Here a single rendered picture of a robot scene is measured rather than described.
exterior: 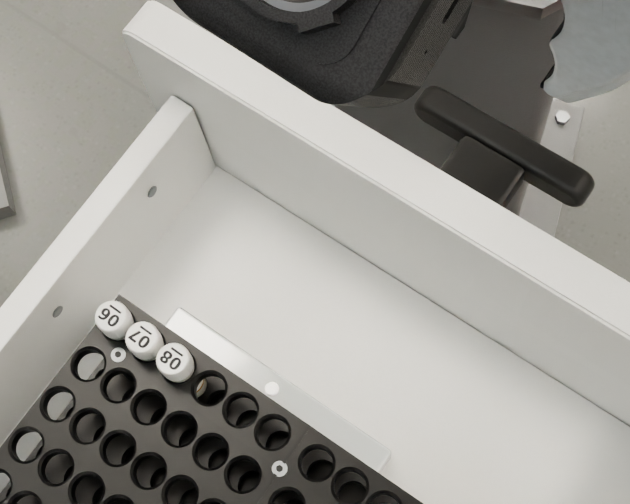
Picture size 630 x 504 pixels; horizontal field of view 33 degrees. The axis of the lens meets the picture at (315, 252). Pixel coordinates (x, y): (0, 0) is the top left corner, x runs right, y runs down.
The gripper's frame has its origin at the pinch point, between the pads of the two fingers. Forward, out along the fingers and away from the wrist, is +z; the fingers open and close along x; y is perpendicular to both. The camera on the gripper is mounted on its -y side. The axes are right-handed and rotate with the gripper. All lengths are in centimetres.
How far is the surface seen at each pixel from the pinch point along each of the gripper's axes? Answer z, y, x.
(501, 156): 9.0, 1.3, -0.2
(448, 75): 52, 25, 14
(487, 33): 45, 25, 12
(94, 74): 100, 22, 67
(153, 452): 10.1, -14.7, 4.2
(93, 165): 100, 12, 59
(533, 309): 10.0, -2.8, -4.2
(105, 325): 8.9, -12.1, 8.1
